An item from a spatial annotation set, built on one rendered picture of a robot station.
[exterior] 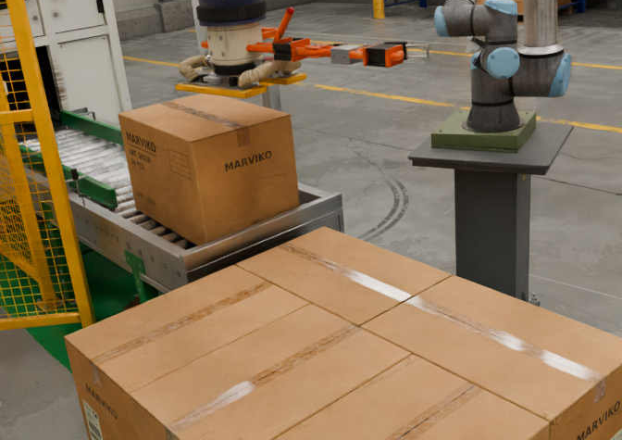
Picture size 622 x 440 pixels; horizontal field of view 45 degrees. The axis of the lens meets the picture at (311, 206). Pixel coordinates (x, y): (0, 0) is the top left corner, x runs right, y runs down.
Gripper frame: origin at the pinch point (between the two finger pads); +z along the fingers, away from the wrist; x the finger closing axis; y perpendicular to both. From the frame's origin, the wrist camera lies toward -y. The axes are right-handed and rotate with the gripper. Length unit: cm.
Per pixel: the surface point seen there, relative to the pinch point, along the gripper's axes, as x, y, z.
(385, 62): -31, 16, -47
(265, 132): -53, 60, -2
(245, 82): -65, 43, -24
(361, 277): -6, 78, -40
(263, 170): -48, 73, -2
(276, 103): -57, 63, 65
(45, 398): -83, 186, -17
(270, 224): -37, 87, -7
